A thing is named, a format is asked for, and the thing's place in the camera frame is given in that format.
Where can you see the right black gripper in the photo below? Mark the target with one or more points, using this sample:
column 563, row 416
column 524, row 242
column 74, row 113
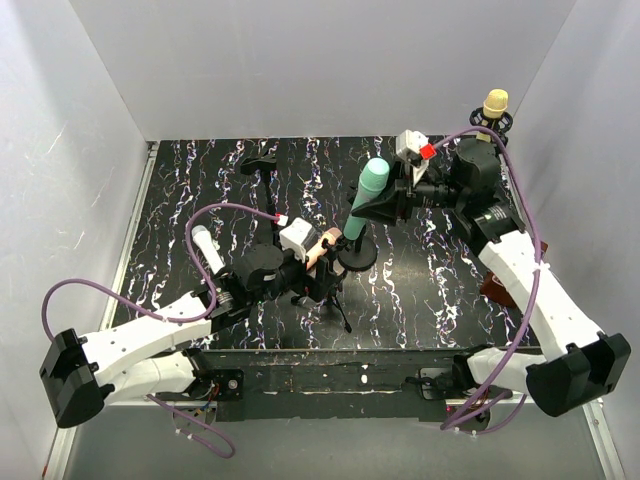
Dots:
column 403, row 192

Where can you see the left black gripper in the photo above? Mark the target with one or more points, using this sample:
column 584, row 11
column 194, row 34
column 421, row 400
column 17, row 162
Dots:
column 323, row 273

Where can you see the green microphone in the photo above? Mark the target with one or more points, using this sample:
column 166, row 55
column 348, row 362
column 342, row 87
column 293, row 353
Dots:
column 371, row 183

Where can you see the small black tripod stand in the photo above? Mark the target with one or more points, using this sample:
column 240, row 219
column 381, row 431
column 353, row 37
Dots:
column 331, row 299

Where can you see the pink microphone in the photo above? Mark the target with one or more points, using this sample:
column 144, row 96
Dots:
column 320, row 248

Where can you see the black tripod shock-mount stand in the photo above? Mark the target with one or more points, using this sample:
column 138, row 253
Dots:
column 499, row 121

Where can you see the yellow microphone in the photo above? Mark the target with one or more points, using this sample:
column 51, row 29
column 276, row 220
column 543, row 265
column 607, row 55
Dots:
column 497, row 99

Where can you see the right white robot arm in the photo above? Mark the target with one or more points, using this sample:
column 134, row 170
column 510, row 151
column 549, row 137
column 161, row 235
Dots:
column 578, row 361

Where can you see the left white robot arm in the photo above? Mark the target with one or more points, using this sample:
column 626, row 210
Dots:
column 82, row 374

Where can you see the black round-base mic stand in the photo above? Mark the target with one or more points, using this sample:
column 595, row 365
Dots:
column 359, row 255

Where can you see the black rear mic stand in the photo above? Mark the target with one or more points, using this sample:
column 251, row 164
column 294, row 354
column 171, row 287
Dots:
column 265, row 165

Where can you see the brown box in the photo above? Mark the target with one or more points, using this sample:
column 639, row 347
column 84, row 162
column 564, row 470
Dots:
column 500, row 285

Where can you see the white microphone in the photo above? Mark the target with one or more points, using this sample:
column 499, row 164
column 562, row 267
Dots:
column 208, row 247

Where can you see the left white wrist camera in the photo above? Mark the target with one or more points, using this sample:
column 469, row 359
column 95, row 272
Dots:
column 299, row 236

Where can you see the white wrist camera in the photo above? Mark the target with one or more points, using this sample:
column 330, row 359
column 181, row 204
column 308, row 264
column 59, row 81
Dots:
column 414, row 151
column 299, row 236

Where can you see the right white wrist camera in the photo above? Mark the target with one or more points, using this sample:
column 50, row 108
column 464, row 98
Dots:
column 414, row 151

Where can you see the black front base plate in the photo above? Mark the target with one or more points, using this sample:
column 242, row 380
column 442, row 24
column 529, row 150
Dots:
column 328, row 384

